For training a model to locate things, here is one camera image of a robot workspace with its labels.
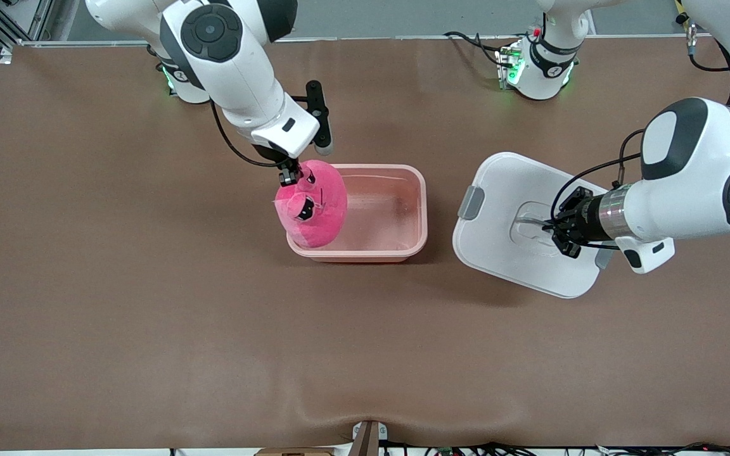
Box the pink plush toy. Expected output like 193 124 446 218
274 160 348 249

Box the white container lid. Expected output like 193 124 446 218
452 152 617 300

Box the pink plastic storage box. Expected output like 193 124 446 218
286 163 429 263

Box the brown table mat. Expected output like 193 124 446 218
0 38 730 450

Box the brown cardboard piece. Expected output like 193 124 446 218
255 447 335 456

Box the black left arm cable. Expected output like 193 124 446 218
551 25 730 249

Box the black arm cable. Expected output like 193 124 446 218
551 25 730 249
210 100 278 169

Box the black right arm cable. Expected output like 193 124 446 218
210 100 278 169

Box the aluminium table edge rail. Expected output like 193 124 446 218
1 35 543 64

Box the black left base cable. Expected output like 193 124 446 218
444 30 513 68

